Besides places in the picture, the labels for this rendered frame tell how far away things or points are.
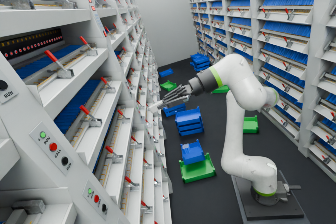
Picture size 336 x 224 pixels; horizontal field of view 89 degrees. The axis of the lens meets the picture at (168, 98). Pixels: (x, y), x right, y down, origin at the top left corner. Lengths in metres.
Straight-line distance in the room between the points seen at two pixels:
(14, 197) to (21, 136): 0.15
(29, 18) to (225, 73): 0.60
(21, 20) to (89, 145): 0.35
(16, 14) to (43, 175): 0.34
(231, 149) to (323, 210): 0.78
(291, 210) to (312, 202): 0.45
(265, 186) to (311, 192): 0.64
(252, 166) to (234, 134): 0.19
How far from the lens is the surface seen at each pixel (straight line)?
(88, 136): 0.62
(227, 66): 0.69
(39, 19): 0.59
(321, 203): 1.70
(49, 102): 0.47
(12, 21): 0.51
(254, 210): 1.23
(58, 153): 0.45
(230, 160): 1.12
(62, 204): 0.48
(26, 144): 0.40
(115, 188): 0.69
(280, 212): 1.24
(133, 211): 0.84
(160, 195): 1.30
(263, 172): 1.08
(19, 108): 0.41
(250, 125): 2.15
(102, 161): 0.75
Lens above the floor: 1.42
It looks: 28 degrees down
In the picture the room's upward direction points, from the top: 18 degrees counter-clockwise
